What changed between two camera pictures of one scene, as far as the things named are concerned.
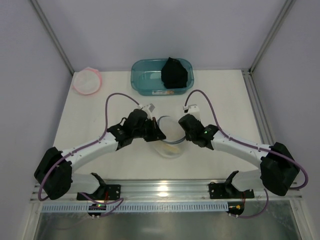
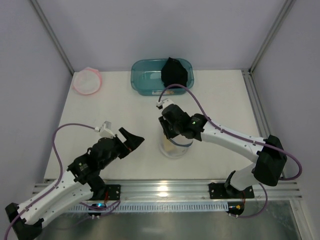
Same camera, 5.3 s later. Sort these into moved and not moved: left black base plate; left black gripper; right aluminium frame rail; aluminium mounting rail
Moved: left black gripper
Not moved: left black base plate; right aluminium frame rail; aluminium mounting rail
